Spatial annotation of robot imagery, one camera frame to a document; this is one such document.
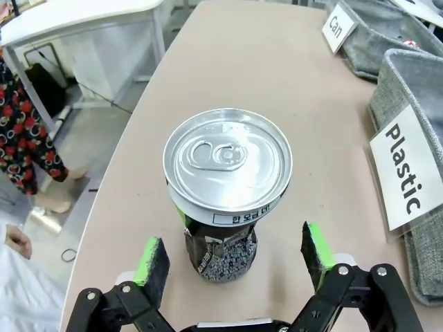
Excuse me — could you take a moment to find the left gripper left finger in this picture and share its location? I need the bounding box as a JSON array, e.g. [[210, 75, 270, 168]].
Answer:
[[74, 237, 177, 332]]

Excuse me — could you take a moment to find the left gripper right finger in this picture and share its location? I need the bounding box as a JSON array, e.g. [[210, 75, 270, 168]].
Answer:
[[293, 221, 425, 332]]

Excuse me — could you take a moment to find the crushed black drink can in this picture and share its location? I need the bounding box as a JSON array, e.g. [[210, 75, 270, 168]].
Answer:
[[162, 108, 293, 284]]

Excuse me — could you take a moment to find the grey fabric basket Plastic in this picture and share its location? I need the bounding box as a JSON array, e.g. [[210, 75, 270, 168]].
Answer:
[[366, 48, 443, 306]]

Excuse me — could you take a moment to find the grey fabric basket Can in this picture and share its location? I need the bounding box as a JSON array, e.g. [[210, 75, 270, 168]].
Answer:
[[337, 0, 443, 82]]

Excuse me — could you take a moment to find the white Can label sign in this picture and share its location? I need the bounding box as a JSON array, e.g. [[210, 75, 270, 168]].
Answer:
[[321, 5, 359, 55]]

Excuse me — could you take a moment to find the white-jacket person's left hand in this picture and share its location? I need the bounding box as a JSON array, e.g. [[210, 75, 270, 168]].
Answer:
[[0, 223, 34, 259]]

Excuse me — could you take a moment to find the white Plastic label sign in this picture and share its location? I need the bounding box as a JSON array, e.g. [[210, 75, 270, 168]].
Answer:
[[368, 104, 435, 232]]

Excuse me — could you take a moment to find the person in white jacket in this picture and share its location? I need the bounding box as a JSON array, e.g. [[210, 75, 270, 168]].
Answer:
[[0, 221, 66, 332]]

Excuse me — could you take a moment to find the person in blue shirt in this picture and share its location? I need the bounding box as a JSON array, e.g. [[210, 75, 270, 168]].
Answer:
[[0, 48, 91, 214]]

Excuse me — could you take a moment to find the black bag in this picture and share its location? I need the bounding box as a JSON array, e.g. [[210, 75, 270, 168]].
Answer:
[[24, 63, 69, 120]]

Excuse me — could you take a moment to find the white table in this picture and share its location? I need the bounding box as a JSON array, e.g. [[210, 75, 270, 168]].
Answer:
[[0, 0, 166, 129]]

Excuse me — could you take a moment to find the thin black floor cable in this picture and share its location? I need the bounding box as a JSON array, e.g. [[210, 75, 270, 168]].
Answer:
[[33, 43, 134, 115]]

